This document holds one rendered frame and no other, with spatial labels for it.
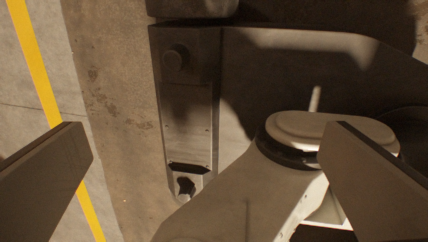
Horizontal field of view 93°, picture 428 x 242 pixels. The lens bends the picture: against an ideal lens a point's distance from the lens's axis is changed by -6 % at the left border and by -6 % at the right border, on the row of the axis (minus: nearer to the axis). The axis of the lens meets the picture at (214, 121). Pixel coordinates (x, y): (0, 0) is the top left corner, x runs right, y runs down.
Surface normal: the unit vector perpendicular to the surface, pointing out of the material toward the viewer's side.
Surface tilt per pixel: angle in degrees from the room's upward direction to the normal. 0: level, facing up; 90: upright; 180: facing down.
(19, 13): 0
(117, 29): 0
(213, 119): 45
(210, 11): 37
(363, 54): 0
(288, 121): 90
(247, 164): 90
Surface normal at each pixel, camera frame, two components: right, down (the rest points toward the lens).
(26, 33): -0.18, 0.48
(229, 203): 0.08, -0.99
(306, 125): 0.00, -0.87
